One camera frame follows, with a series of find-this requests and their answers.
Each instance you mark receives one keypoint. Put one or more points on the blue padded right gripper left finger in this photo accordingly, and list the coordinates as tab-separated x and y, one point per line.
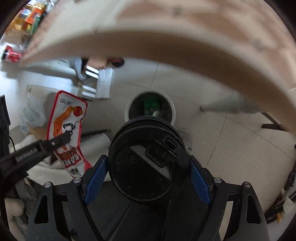
48	221

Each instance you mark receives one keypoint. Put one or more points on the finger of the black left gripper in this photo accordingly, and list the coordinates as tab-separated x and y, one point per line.
29	156

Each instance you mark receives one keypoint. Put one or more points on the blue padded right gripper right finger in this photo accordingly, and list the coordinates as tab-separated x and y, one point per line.
247	221

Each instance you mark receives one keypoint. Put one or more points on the red white snack wrapper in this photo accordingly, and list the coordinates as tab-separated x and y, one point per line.
66	117

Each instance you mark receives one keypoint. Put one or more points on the black plastic cup lid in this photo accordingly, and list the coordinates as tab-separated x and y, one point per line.
147	160

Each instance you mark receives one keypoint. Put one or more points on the white round trash bin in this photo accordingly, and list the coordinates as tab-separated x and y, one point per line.
151	103

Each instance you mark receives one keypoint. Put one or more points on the dark wooden chair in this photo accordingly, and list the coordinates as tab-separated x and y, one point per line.
274	125

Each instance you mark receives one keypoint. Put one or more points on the brown paper bag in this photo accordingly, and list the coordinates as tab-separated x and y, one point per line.
97	62

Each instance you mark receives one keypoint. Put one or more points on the grey table leg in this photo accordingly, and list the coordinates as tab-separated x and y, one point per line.
234	103

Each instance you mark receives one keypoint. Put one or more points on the checkered top coffee table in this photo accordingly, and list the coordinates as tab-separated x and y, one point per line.
245	45

